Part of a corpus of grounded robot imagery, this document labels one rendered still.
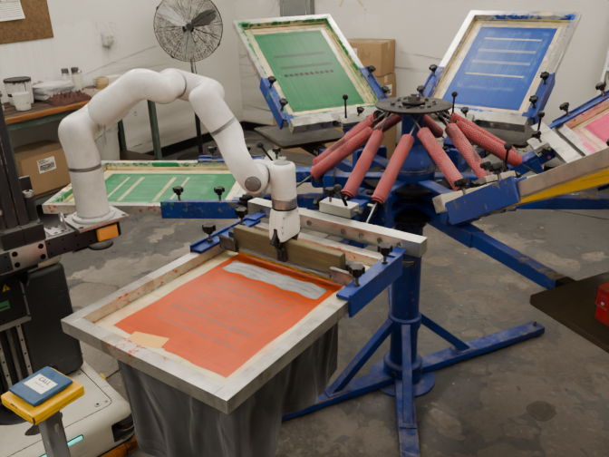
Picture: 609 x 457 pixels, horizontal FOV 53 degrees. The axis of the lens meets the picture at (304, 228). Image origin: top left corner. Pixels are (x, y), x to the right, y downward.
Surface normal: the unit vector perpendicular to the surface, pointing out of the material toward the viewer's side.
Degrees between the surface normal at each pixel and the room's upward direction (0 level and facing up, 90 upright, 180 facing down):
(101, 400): 0
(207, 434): 91
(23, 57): 90
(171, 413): 93
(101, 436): 90
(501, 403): 0
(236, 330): 0
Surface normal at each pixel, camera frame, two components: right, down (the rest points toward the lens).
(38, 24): 0.82, 0.21
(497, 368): -0.03, -0.92
